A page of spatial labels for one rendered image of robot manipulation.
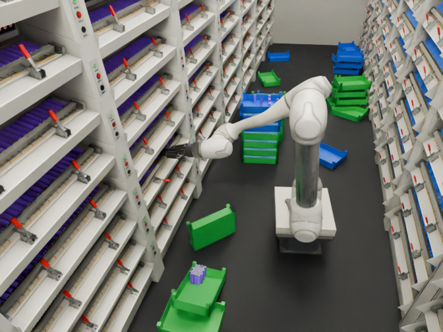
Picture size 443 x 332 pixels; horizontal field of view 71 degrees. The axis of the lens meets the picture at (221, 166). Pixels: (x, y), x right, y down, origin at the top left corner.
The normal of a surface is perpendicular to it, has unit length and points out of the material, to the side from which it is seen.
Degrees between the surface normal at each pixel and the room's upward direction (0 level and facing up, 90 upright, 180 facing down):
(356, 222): 0
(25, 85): 17
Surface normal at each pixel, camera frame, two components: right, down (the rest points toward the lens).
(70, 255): 0.22, -0.70
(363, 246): -0.06, -0.77
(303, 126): -0.22, 0.57
